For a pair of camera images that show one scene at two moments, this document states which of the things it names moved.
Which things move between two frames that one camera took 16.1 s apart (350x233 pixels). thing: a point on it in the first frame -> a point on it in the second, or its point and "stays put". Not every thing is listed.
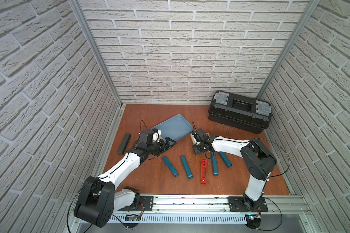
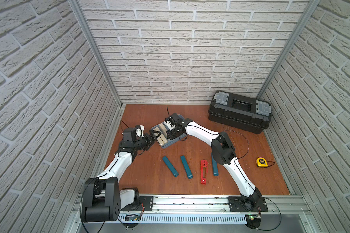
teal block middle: x=187 y=167 stays put
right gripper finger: x=199 y=149 -> x=170 y=134
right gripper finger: x=206 y=147 -> x=177 y=133
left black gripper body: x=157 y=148 -> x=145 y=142
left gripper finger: x=170 y=141 -> x=155 y=134
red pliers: x=204 y=164 stays put
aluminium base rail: x=170 y=208 stays put
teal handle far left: x=170 y=167 stays put
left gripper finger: x=169 y=146 -> x=154 y=137
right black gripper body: x=201 y=144 -> x=174 y=129
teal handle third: x=215 y=164 stays put
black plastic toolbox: x=244 y=112 stays put
